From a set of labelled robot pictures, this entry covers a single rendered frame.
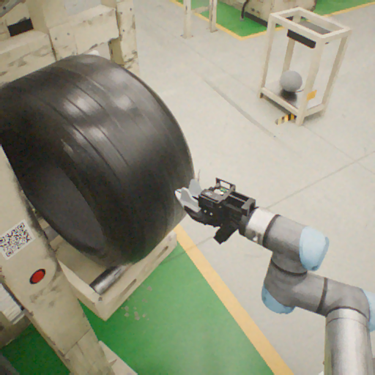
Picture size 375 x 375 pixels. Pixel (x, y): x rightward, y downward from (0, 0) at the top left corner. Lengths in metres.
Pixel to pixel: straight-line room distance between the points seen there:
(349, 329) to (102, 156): 0.56
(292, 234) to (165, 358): 1.37
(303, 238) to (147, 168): 0.36
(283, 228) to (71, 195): 0.81
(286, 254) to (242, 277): 1.46
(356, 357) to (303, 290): 0.15
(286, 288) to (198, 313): 1.32
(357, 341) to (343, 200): 2.10
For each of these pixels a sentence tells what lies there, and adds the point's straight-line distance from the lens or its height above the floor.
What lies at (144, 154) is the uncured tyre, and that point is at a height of 1.35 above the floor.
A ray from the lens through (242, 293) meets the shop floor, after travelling 2.09.
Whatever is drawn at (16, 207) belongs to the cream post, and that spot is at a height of 1.30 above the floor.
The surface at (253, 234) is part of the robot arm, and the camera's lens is 0.71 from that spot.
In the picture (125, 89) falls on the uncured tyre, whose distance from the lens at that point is 0.82.
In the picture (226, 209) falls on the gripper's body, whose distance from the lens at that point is 0.73.
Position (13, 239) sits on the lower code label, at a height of 1.22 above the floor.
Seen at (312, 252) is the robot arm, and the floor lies 1.31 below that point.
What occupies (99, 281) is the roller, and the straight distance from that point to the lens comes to 1.08.
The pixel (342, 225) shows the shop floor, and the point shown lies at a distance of 2.56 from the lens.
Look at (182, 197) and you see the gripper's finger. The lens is 0.80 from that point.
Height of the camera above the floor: 1.84
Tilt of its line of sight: 45 degrees down
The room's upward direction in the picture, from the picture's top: straight up
